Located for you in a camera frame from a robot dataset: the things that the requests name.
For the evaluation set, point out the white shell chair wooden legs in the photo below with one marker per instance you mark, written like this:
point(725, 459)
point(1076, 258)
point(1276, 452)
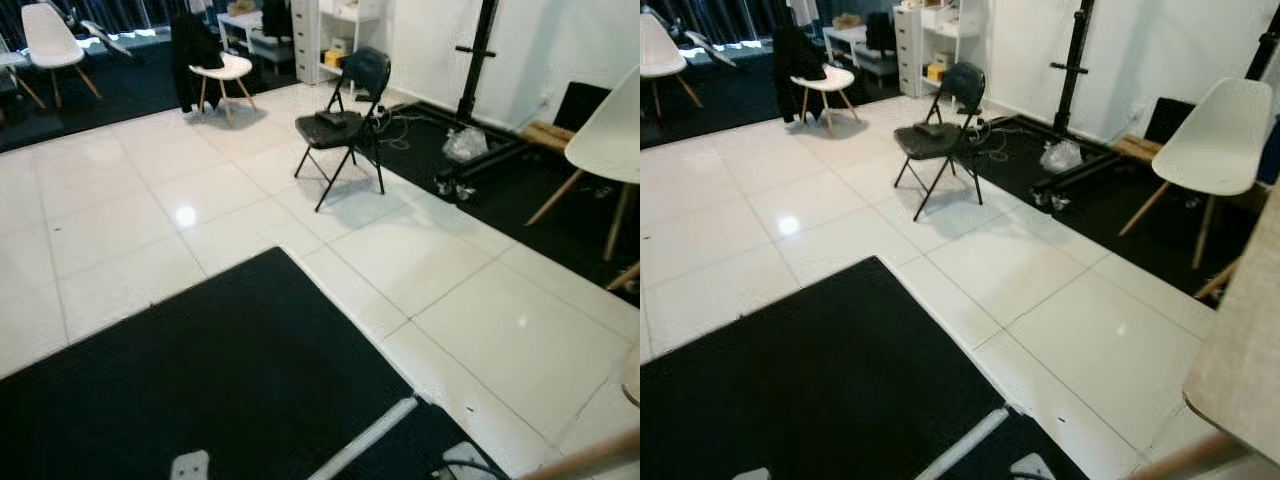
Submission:
point(660, 50)
point(1215, 135)
point(825, 80)
point(50, 40)
point(605, 140)
point(225, 70)

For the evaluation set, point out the black floor mat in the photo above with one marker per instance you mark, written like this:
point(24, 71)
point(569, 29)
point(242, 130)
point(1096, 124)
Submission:
point(1100, 200)
point(200, 380)
point(830, 390)
point(520, 200)

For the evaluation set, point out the wooden crate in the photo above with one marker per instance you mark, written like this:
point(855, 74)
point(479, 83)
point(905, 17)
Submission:
point(1135, 148)
point(548, 135)

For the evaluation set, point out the black panel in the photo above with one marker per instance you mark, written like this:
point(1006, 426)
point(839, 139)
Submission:
point(1168, 118)
point(582, 105)

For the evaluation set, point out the dark carpet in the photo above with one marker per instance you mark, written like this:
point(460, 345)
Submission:
point(740, 100)
point(120, 95)

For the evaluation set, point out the clear plastic bag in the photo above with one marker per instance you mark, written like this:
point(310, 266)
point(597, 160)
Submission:
point(465, 145)
point(1060, 155)

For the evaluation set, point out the black jacket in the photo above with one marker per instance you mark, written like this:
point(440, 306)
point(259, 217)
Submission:
point(795, 65)
point(195, 60)

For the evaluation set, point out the dark curtain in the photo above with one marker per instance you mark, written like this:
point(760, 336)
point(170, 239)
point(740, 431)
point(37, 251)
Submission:
point(110, 12)
point(720, 15)

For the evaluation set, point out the black metal stand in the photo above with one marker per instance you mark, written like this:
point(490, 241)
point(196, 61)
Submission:
point(478, 60)
point(1075, 60)

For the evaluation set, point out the grey robot left leg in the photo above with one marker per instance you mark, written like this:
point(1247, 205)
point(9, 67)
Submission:
point(190, 466)
point(750, 474)

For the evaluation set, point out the grey robot leg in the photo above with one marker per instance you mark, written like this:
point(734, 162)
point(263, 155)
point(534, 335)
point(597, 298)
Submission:
point(750, 474)
point(190, 466)
point(1033, 467)
point(465, 462)

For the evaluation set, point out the grey robot right leg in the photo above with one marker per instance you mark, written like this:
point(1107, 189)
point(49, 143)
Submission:
point(465, 462)
point(1033, 467)

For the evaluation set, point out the white low table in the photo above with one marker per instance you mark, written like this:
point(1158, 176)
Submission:
point(850, 40)
point(240, 22)

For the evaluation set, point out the black folding chair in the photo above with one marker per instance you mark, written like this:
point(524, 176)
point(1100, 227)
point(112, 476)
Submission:
point(935, 140)
point(340, 132)

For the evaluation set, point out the white shelf unit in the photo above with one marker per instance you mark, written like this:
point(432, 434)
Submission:
point(305, 35)
point(905, 45)

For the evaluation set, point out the white tape strip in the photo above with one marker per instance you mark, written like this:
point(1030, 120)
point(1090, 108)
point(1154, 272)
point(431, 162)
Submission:
point(365, 438)
point(965, 440)

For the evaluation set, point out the yellow box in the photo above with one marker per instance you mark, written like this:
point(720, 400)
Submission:
point(335, 58)
point(937, 70)

